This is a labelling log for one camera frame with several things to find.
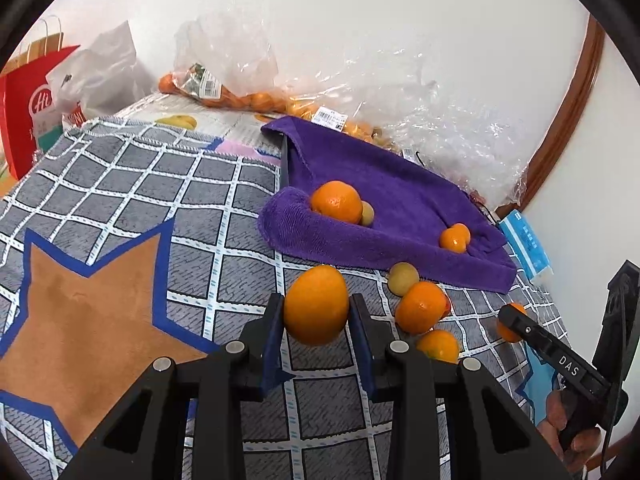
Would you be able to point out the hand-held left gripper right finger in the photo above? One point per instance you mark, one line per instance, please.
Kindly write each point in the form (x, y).
(361, 345)

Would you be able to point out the white plastic bag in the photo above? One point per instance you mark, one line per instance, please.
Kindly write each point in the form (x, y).
(105, 75)

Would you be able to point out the clear plastic bag of longans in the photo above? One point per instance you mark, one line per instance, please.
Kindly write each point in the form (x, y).
(385, 140)

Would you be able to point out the red cherry tomato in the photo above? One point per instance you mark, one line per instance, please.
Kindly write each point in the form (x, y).
(447, 305)

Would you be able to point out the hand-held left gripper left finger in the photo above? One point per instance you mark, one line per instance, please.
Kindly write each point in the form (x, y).
(274, 345)

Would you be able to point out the brown wooden door frame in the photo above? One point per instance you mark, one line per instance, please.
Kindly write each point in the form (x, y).
(565, 125)

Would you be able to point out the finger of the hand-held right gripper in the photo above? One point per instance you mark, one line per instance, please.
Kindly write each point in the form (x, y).
(517, 320)

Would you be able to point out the purple towel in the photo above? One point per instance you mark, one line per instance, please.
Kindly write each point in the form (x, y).
(400, 195)

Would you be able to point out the clear bag of cherry tomatoes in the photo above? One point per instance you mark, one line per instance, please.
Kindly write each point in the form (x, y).
(475, 140)

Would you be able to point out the brown paper bag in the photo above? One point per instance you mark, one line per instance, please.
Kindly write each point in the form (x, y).
(37, 52)

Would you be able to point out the fruit print mat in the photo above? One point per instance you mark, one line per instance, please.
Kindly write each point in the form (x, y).
(200, 115)

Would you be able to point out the tan longan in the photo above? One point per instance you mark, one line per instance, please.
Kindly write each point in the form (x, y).
(403, 278)
(369, 213)

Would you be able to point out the blue tissue pack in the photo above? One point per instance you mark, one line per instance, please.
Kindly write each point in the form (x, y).
(527, 245)

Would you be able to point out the red paper bag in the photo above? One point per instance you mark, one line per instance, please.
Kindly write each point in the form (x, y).
(20, 110)

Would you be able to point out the person's right hand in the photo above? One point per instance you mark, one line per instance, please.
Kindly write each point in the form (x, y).
(555, 405)

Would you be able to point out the teal printed package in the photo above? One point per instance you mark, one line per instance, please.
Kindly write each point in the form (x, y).
(50, 137)

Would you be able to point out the grey checked star blanket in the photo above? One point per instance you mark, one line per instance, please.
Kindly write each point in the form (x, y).
(125, 185)

